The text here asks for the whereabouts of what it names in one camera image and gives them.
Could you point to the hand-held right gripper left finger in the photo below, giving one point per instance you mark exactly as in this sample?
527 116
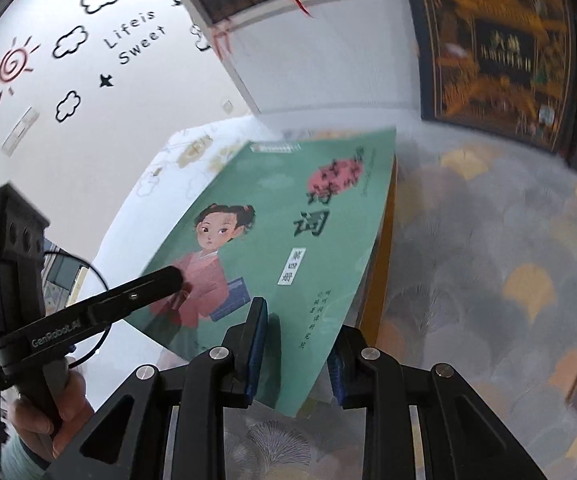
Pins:
256 355

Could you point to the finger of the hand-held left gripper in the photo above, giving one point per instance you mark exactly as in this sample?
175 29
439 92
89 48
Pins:
143 292

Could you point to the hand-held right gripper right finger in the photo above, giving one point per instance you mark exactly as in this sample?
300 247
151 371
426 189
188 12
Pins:
336 372

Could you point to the teal illustrated book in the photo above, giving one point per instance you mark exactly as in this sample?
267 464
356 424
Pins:
278 240

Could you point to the person's left forearm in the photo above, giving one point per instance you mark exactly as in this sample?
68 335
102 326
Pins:
16 460

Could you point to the person's left hand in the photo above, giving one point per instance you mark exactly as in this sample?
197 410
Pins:
81 405

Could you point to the orange book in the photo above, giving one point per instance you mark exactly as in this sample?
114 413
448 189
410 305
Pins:
378 260

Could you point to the ginkgo patterned tablecloth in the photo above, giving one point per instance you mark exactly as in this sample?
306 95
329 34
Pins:
468 260

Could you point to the white wall plate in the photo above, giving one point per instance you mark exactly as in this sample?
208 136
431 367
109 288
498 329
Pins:
19 130

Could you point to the red sun wall decal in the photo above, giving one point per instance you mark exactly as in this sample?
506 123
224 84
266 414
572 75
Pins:
14 62

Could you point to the black star wall decal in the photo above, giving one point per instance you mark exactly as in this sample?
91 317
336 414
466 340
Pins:
106 80

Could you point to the black lettering wall decal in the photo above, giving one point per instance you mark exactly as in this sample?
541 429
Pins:
136 35

